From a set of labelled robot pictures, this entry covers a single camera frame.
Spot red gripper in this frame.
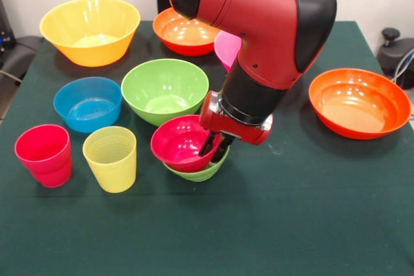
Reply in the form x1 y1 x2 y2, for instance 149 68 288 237
198 90 274 164

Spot red cup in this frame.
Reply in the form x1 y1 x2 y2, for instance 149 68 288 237
29 156 73 189
14 123 72 176

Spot dark grey seat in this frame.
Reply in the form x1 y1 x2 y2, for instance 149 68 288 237
0 35 45 85

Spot large yellow-orange bowl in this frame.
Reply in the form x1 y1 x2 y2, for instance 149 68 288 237
39 0 141 68

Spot black knob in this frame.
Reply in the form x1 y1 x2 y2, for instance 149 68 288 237
381 28 401 51

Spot orange shallow bowl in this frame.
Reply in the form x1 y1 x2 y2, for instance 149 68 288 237
152 7 221 57
308 68 412 140

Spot small green bowl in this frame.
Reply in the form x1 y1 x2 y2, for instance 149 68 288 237
161 145 231 182

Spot blue bowl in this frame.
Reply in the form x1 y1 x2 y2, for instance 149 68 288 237
53 76 123 134

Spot light cables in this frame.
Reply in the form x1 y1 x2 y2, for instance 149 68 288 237
390 48 414 88

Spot large pink bowl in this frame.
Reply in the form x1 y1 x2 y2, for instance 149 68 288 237
213 30 243 73

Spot small red bowl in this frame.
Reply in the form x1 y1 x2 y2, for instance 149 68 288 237
150 114 224 173

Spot black equipment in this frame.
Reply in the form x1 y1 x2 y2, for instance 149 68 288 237
0 0 17 50

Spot black round base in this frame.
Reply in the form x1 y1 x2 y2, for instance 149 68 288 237
376 38 414 78

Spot yellow cup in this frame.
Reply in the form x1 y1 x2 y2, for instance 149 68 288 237
82 126 138 194

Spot dark green tablecloth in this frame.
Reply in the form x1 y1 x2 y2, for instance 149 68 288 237
0 20 414 276

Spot large green bowl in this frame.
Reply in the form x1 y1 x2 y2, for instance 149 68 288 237
120 58 210 128

